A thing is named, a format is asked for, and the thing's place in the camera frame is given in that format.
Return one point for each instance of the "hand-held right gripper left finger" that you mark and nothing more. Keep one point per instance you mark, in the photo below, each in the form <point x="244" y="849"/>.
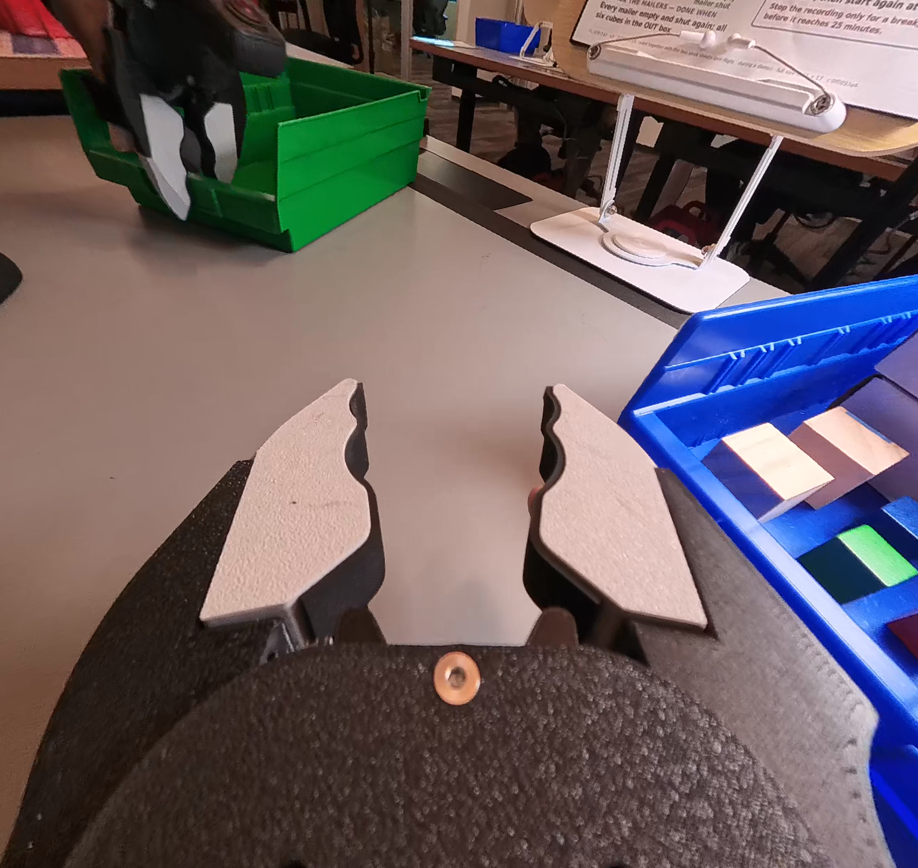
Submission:
<point x="294" y="524"/>

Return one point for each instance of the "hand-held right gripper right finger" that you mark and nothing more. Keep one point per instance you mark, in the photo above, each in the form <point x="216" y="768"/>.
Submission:
<point x="609" y="524"/>

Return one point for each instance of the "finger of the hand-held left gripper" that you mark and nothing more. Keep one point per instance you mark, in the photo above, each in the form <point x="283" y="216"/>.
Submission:
<point x="163" y="144"/>
<point x="221" y="140"/>

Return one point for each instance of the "green plastic bin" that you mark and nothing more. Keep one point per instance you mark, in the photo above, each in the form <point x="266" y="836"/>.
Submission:
<point x="344" y="144"/>

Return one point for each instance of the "blue plastic bin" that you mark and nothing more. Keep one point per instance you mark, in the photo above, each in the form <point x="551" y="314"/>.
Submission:
<point x="731" y="352"/>
<point x="505" y="36"/>

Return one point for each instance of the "green wooden cube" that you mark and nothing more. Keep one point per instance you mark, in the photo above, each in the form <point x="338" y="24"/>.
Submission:
<point x="875" y="552"/>

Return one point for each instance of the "red wooden cube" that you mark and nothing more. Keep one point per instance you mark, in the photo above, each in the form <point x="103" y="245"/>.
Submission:
<point x="907" y="635"/>

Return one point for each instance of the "plain wooden cube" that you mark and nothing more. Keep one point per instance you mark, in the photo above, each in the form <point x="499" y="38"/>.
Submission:
<point x="853" y="445"/>
<point x="767" y="463"/>

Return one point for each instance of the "black textured armrest pad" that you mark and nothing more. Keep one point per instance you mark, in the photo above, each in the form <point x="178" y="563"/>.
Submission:
<point x="7" y="278"/>

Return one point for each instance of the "wooden background table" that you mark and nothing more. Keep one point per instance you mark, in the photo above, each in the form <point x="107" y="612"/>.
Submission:
<point x="459" y="50"/>

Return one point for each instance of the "white document stand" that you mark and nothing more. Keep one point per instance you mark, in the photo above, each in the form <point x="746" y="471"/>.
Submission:
<point x="645" y="266"/>

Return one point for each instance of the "blue wooden cube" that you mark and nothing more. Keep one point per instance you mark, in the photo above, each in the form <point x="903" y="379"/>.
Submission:
<point x="905" y="517"/>

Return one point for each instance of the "white cardboard mailer box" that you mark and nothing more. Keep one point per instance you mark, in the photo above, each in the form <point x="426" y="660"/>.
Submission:
<point x="896" y="409"/>

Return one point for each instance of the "red bag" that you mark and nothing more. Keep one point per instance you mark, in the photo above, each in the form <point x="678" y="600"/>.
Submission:
<point x="685" y="223"/>

